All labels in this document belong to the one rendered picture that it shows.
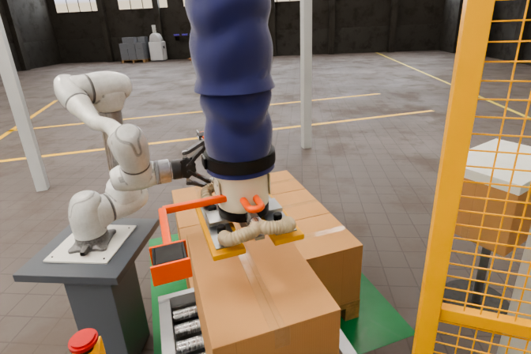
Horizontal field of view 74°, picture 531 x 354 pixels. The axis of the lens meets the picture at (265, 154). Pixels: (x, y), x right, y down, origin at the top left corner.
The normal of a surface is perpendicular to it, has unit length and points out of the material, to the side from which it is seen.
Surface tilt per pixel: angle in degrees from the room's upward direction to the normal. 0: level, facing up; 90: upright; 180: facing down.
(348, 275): 90
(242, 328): 0
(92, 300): 90
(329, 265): 90
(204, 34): 105
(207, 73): 99
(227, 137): 76
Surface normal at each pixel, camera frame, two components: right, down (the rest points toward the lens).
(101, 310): -0.09, 0.36
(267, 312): -0.04, -0.93
